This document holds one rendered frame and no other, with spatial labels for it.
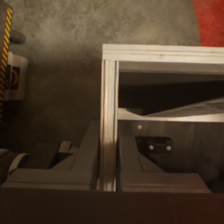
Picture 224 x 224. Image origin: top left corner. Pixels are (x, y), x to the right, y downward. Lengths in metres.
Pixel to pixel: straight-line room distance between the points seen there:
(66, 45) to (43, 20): 0.21
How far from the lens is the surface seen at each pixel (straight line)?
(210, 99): 0.31
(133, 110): 0.90
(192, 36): 1.24
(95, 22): 1.16
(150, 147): 0.89
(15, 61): 1.11
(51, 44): 1.19
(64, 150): 0.37
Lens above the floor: 1.07
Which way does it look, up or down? 84 degrees down
